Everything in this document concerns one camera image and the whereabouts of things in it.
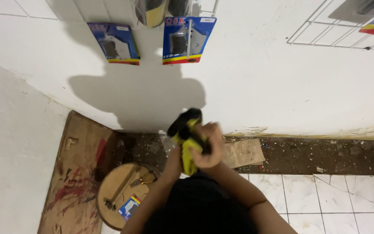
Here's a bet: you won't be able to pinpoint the person's right hand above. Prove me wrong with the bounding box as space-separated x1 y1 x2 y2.
189 122 225 169

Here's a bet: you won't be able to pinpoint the person's left hand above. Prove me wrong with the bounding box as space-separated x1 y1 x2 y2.
164 145 184 177

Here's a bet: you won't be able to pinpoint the yellow and black packaged part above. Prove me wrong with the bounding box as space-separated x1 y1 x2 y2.
167 108 212 177

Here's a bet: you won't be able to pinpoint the small plywood scrap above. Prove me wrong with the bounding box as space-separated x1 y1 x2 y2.
222 138 266 169

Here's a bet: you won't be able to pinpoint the person's black shirt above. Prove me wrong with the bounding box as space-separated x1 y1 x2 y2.
142 171 259 234

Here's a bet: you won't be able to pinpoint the round wooden stool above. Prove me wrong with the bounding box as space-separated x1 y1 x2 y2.
96 162 161 231

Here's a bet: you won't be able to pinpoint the small blue brake pad packet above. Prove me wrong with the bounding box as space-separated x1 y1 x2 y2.
118 194 141 222

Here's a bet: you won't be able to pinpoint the yellow and black hanging packet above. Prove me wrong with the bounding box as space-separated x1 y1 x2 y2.
134 0 168 28

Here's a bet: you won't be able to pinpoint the paint-stained wooden board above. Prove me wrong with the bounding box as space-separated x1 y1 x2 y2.
37 110 120 234

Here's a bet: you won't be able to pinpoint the yellow-handled pliers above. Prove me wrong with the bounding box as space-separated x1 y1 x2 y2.
129 171 158 188

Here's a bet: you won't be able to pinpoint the hammer with wooden handle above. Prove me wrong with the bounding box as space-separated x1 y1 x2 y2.
104 165 139 211

